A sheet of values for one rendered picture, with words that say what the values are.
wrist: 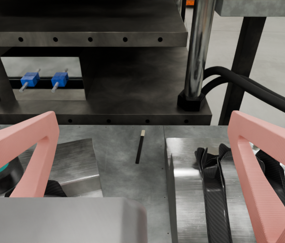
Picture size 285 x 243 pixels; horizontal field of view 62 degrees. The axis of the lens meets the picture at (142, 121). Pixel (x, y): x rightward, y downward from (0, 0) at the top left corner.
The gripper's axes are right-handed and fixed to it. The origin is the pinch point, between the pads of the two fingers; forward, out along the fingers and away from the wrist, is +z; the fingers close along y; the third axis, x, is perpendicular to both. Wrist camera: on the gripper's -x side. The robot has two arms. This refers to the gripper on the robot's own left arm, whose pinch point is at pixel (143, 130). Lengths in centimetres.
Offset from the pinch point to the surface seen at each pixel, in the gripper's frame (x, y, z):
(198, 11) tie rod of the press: 7, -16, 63
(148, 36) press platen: 16, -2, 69
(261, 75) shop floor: 115, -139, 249
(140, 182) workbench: 39.1, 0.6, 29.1
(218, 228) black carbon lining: 30.5, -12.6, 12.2
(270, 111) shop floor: 116, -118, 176
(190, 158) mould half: 25.9, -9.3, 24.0
